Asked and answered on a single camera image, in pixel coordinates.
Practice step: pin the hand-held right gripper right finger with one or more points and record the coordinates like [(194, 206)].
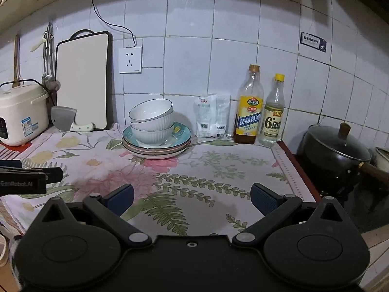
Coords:
[(264, 199)]

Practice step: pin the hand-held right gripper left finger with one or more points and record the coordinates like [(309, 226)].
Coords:
[(121, 199)]

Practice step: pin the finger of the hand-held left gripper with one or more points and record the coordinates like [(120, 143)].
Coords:
[(10, 163), (54, 175)]

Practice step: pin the white plate heart print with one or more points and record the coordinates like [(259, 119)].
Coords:
[(158, 156)]

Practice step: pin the white bowl dark rim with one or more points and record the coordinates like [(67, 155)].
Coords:
[(150, 109), (152, 137), (158, 124)]

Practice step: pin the floral plates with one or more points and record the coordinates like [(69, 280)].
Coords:
[(179, 149)]

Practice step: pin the blue plate yellow letters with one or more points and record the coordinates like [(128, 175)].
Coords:
[(182, 135)]

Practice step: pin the white rice cooker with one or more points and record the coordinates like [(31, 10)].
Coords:
[(21, 112)]

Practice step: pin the floral tablecloth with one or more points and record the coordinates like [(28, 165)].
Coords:
[(182, 182)]

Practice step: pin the pale round cup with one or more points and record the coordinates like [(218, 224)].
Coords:
[(2, 249)]

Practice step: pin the black pot with glass lid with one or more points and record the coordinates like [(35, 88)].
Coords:
[(328, 155)]

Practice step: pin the clear liquid bottle yellow cap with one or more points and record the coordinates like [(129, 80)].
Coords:
[(272, 121)]

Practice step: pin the yellow label brown liquid bottle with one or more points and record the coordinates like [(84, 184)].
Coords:
[(248, 115)]

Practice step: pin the clear plastic seasoning bag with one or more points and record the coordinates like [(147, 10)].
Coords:
[(222, 115), (205, 115)]

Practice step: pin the white cutting board black rim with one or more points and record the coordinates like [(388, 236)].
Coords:
[(82, 82)]

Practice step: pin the black stove top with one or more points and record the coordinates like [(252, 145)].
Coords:
[(364, 213)]

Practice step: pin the hanging wooden spatula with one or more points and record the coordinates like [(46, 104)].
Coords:
[(16, 60)]

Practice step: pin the hanging metal ladles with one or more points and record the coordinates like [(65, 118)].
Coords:
[(48, 67)]

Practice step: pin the white enamel pot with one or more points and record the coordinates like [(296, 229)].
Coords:
[(383, 159)]

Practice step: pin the white wall socket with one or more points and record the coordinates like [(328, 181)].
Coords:
[(130, 60)]

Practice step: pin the blue white wall sticker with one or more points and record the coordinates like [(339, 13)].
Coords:
[(313, 42)]

